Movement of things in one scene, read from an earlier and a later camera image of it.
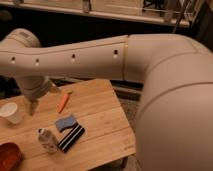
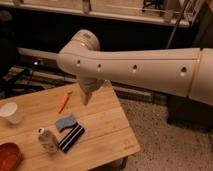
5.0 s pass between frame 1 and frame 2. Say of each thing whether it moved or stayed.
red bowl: stayed
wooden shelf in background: stayed
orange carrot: stayed
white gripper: moved
